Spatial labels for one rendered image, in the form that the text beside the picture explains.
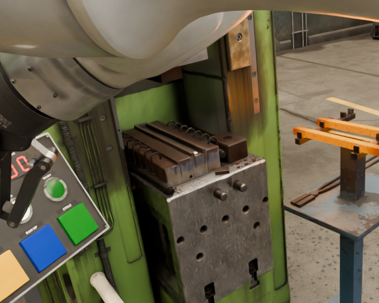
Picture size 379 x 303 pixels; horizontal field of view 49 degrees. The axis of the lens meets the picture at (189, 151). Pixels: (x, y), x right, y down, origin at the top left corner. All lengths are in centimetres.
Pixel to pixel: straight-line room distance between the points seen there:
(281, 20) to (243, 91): 686
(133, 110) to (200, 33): 144
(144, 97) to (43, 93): 140
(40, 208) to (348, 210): 100
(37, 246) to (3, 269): 8
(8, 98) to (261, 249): 130
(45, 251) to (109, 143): 47
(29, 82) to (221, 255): 118
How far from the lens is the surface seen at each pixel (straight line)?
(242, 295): 159
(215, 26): 27
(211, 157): 133
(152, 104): 173
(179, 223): 127
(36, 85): 32
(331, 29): 905
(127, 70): 28
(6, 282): 92
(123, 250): 147
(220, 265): 145
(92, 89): 31
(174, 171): 127
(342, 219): 147
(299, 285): 228
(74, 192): 103
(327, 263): 243
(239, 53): 148
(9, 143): 39
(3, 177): 43
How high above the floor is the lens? 149
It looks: 22 degrees down
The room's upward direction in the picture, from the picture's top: 8 degrees counter-clockwise
